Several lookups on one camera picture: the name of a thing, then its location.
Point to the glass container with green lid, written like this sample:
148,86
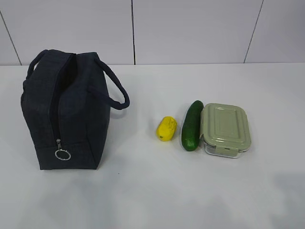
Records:
224,130

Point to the yellow toy corn cob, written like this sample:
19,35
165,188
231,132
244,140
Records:
166,128

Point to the silver ring zipper pull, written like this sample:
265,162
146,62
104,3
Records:
60,153

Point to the dark navy lunch bag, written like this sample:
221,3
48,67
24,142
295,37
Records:
69,96

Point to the green cucumber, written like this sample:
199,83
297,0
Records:
190,136

